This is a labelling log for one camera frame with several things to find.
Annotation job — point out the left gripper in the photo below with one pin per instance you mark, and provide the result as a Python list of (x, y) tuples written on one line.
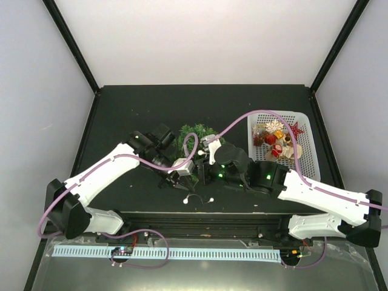
[(183, 180)]

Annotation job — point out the left circuit board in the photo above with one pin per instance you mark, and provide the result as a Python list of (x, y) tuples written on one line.
[(122, 251)]

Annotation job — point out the circuit board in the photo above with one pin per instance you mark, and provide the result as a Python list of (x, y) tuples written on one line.
[(297, 253), (122, 251)]

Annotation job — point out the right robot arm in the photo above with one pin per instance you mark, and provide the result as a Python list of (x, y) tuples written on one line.
[(354, 216)]

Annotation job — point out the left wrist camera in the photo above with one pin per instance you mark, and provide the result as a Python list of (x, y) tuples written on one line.
[(184, 170)]

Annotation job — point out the red gift box ornament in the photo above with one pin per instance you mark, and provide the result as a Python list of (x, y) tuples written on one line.
[(270, 139)]

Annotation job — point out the white snowflake ornament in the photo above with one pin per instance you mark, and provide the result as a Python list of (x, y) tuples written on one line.
[(274, 126)]

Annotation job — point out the right circuit board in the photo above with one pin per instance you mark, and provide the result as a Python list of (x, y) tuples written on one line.
[(297, 253)]

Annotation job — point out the white plastic basket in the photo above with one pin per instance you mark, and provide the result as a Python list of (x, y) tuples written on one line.
[(308, 162)]

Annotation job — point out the string light with white balls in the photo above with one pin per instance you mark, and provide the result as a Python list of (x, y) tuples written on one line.
[(186, 199)]

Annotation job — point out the black frame post left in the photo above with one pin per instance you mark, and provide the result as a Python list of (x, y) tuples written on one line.
[(70, 41)]

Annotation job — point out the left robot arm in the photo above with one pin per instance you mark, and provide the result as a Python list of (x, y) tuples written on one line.
[(67, 203)]

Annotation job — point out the red santa ornament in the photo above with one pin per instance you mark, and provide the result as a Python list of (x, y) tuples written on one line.
[(277, 150)]

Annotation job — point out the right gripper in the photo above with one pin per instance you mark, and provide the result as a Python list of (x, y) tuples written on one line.
[(199, 166)]

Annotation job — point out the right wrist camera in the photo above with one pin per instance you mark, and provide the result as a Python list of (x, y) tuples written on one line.
[(210, 145)]

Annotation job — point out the red star ornament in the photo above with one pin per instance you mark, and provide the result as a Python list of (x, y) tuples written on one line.
[(296, 130)]

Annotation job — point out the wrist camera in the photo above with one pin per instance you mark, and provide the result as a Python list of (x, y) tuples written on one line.
[(210, 145), (184, 170)]

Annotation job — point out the black frame post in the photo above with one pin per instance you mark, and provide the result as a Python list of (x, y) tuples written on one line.
[(70, 41), (343, 35)]

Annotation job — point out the black frame post right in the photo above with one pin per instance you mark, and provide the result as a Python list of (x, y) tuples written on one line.
[(343, 35)]

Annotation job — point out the pine cone ornament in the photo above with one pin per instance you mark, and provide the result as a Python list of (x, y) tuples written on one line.
[(259, 138)]

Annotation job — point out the white slotted cable duct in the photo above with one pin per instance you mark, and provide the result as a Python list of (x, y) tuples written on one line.
[(172, 253)]

